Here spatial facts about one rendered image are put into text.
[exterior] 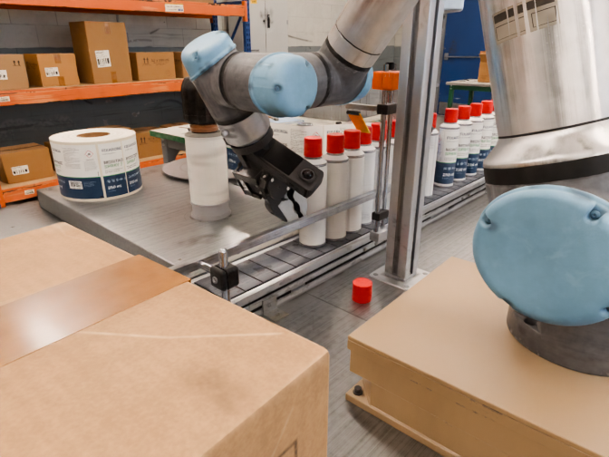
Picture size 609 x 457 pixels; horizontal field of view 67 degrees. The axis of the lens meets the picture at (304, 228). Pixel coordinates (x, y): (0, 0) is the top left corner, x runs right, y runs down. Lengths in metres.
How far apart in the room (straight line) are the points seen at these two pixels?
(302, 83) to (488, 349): 0.37
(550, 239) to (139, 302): 0.28
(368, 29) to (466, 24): 8.29
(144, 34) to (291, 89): 5.14
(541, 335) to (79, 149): 1.02
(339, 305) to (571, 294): 0.47
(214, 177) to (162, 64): 3.95
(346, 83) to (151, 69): 4.24
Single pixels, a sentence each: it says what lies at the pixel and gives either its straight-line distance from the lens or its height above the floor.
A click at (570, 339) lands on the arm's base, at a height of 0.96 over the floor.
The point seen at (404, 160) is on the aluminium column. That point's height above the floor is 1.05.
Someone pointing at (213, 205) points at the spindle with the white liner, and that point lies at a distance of 1.01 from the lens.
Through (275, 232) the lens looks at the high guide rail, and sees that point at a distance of 0.73.
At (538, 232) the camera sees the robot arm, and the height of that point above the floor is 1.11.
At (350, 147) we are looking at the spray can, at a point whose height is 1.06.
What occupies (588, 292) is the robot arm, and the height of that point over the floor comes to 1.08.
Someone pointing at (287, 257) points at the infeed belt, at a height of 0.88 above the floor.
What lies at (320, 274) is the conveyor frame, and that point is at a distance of 0.84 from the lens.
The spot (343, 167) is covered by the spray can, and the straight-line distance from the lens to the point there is 0.85.
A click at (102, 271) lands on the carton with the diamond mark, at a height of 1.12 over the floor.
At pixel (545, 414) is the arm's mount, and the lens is 0.50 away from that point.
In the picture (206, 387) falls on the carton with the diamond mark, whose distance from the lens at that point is 0.18.
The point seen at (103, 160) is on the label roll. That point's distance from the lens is 1.21.
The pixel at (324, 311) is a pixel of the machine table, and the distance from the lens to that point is 0.77.
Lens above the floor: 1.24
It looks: 22 degrees down
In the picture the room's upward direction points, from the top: straight up
